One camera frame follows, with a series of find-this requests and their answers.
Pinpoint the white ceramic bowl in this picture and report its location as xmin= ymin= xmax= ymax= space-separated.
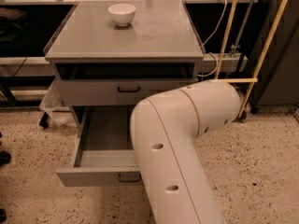
xmin=108 ymin=4 xmax=136 ymax=26

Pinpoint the white power cable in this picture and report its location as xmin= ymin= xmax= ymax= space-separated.
xmin=196 ymin=0 xmax=235 ymax=78

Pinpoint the open grey middle drawer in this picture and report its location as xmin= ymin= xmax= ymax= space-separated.
xmin=56 ymin=105 xmax=142 ymax=187

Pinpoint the closed grey upper drawer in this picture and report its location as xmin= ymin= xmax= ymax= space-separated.
xmin=57 ymin=78 xmax=197 ymax=106

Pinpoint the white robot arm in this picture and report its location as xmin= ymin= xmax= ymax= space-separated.
xmin=130 ymin=79 xmax=240 ymax=224

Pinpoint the yellow wooden frame cart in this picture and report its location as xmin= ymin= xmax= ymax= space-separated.
xmin=215 ymin=0 xmax=289 ymax=119

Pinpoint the grey drawer cabinet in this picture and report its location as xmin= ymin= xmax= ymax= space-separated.
xmin=45 ymin=0 xmax=204 ymax=124

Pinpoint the clear plastic bin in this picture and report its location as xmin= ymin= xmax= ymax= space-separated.
xmin=39 ymin=81 xmax=76 ymax=126

